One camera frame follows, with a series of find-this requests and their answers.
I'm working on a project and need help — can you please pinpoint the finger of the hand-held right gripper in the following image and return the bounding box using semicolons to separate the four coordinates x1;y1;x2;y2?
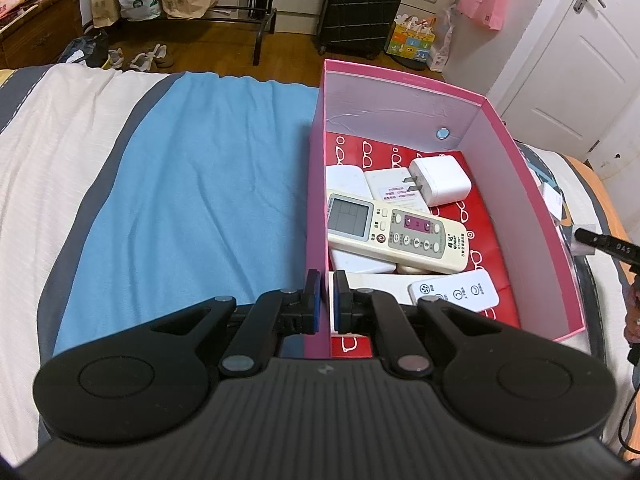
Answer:
574;227;640;267

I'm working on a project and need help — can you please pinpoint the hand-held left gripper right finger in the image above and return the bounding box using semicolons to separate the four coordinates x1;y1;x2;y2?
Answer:
332;270;503;381

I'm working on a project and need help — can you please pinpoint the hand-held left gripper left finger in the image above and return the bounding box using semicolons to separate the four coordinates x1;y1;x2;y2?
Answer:
150;269;323;381

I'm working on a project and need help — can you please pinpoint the cream remote control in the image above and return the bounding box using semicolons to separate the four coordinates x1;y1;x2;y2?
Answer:
326;189;469;276

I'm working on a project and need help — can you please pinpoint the small white remote control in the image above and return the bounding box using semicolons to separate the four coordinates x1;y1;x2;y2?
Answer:
407;268;500;312

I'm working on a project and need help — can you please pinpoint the pink cardboard box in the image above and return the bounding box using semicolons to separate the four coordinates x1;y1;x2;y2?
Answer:
302;58;587;361

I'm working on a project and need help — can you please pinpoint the white labelled adapter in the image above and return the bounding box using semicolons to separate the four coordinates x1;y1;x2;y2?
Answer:
363;167;437;217

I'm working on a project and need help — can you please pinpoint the white rounded device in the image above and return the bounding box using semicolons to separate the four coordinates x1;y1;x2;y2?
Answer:
326;165;374;202

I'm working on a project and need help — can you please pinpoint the white charger plug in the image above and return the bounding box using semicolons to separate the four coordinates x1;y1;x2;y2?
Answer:
401;155;473;208

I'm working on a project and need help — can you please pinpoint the white paper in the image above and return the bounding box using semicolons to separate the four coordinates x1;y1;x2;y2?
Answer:
536;180;567;222

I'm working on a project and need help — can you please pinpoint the white door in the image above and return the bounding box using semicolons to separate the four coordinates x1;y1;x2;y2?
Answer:
487;0;640;181

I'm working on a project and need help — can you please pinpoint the striped blue white bed sheet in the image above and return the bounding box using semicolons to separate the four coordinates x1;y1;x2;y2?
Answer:
0;65;640;466

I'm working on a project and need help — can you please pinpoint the white plastic bag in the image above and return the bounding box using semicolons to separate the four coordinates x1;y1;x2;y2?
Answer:
426;7;457;73

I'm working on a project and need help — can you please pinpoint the colourful gift bag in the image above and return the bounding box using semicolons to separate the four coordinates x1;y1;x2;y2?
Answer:
385;12;439;64

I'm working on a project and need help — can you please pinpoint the black clothes rack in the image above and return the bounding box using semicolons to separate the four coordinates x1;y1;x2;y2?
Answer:
120;0;279;67

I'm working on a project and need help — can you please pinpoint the black suitcase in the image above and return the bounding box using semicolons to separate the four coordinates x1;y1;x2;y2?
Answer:
316;0;409;62

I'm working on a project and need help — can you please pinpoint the black bag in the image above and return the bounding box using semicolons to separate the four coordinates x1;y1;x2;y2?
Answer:
56;31;111;69

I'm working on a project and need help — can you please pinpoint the wooden nightstand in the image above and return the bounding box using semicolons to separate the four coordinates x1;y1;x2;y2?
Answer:
0;0;86;71

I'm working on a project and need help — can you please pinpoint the black cable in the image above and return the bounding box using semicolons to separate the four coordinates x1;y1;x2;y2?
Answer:
617;390;640;463

